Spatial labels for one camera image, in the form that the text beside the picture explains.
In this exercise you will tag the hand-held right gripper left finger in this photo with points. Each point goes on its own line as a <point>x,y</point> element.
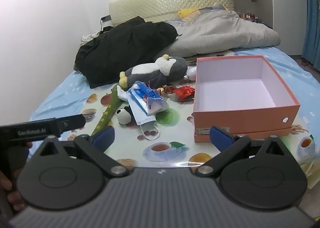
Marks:
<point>103,137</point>

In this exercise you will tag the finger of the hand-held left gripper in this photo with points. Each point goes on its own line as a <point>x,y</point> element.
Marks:
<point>72,121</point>

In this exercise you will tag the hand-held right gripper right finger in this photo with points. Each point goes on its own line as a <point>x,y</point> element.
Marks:
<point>221,139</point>

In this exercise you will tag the pink cardboard box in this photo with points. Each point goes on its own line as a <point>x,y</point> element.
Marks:
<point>240,117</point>

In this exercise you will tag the small panda plush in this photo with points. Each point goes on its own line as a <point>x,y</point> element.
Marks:
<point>123,116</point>

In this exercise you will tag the blue plastic packet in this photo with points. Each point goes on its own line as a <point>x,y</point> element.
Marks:
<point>143,91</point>

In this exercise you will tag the person's left hand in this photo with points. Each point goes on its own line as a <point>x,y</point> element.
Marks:
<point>15,200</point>

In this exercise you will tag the light blue bed sheet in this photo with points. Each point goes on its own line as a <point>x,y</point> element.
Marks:
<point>62,92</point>

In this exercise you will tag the red foil wrapper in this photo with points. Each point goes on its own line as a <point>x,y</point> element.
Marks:
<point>183,91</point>

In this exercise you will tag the grey penguin plush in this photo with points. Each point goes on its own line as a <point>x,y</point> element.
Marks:
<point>150,72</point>

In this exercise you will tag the white cloth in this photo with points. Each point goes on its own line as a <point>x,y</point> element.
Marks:
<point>90,36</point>

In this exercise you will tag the black jacket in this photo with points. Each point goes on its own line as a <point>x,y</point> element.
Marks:
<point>120,47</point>

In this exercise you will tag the grey quilt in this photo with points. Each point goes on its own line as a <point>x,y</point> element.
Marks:
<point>220,32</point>

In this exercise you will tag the red floor slippers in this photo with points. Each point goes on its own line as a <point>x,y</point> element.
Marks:
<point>305,62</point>

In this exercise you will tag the row of small bottles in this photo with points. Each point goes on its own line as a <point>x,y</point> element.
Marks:
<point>250,16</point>

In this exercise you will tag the yellow patterned pillow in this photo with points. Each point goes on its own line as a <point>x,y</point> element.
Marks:
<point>187,12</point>

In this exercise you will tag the blue curtain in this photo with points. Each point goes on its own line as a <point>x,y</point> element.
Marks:
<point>311,30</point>

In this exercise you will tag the white wardrobe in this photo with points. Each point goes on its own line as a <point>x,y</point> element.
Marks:
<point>282,5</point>

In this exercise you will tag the cream quilted headboard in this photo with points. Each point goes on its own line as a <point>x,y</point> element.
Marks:
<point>162,2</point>

